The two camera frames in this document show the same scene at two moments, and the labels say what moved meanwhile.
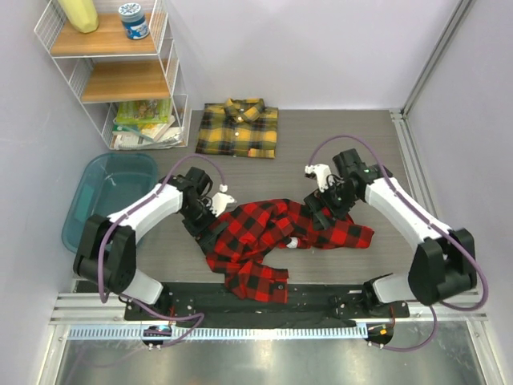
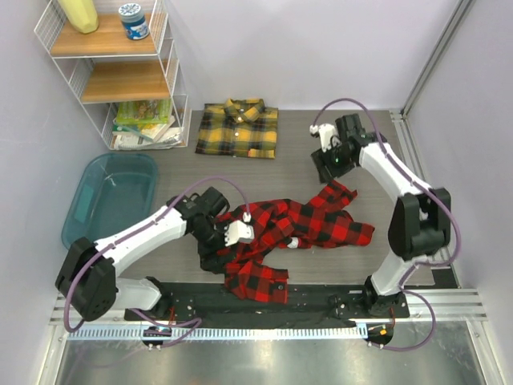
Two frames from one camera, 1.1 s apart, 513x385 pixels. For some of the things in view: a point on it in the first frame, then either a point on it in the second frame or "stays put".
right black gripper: x=317 y=200 → x=320 y=160
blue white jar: x=135 y=22 stays put
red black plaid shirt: x=252 y=229 stays put
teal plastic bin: x=102 y=183 stays put
